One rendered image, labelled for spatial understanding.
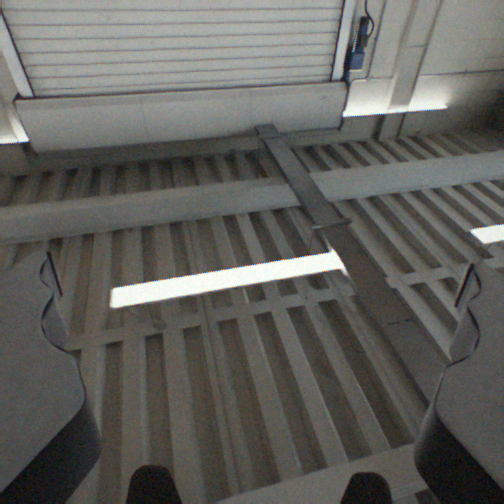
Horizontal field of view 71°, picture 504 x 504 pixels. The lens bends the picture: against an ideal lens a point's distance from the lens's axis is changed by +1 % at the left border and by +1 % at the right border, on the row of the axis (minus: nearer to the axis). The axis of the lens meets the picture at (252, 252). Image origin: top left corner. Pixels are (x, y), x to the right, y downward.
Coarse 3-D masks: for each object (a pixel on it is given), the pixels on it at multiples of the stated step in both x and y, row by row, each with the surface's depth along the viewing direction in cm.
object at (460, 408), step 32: (480, 288) 9; (480, 320) 8; (480, 352) 7; (448, 384) 7; (480, 384) 7; (448, 416) 6; (480, 416) 6; (416, 448) 7; (448, 448) 6; (480, 448) 6; (448, 480) 6; (480, 480) 5
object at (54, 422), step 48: (0, 288) 9; (48, 288) 9; (0, 336) 7; (48, 336) 8; (0, 384) 6; (48, 384) 6; (0, 432) 6; (48, 432) 6; (96, 432) 7; (0, 480) 5; (48, 480) 6
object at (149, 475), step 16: (144, 480) 5; (160, 480) 5; (352, 480) 5; (368, 480) 5; (384, 480) 5; (128, 496) 5; (144, 496) 5; (160, 496) 5; (176, 496) 5; (352, 496) 5; (368, 496) 5; (384, 496) 5
